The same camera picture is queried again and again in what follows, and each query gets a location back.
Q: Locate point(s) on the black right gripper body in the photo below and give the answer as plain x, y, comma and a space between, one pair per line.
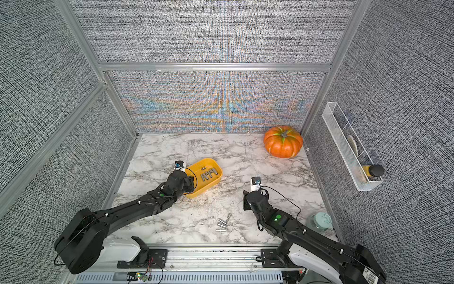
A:
247, 206

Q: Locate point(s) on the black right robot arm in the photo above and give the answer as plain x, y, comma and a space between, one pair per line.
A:
303, 247

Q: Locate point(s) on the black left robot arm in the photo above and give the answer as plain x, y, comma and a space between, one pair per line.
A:
80, 244

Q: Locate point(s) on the yellow plastic storage box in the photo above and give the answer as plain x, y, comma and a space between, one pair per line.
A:
195, 171

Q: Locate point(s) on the orange decorative pumpkin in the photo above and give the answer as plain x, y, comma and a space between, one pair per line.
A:
283, 142

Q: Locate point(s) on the mint green cup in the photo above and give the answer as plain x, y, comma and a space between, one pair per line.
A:
319, 222

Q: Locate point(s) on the yellow bottle with black cap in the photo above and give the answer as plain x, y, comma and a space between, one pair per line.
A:
373, 170

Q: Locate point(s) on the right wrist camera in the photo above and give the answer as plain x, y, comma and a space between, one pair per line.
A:
255, 183

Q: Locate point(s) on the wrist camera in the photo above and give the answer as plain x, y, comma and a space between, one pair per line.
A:
180, 165
255, 183

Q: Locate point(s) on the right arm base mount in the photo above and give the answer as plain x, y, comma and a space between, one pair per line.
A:
276, 257

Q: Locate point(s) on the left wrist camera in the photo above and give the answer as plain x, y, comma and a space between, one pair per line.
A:
180, 165

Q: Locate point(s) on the clear acrylic wall shelf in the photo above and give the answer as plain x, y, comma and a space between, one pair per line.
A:
339, 127

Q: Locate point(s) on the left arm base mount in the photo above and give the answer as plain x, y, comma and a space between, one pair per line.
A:
144, 257

